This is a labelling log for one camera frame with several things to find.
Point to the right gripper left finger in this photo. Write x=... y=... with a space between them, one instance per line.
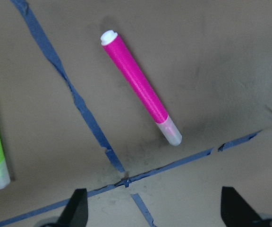
x=75 y=213

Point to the pink pen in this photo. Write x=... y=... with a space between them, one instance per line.
x=116 y=49

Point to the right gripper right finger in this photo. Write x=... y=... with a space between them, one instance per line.
x=235 y=211

